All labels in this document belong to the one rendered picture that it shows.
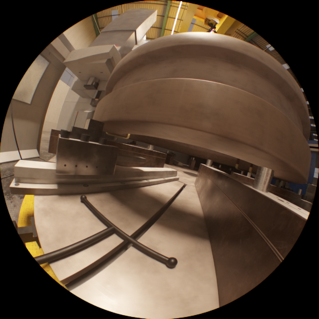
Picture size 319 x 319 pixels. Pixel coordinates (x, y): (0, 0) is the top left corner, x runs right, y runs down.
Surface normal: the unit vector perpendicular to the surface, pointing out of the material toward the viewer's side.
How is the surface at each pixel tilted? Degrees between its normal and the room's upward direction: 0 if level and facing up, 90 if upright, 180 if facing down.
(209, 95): 90
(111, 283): 0
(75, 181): 90
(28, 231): 0
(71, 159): 90
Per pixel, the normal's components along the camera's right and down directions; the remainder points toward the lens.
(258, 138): -0.25, 0.02
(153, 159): 0.50, 0.20
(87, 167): 0.78, 0.25
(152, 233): 0.25, -0.97
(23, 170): 0.82, -0.07
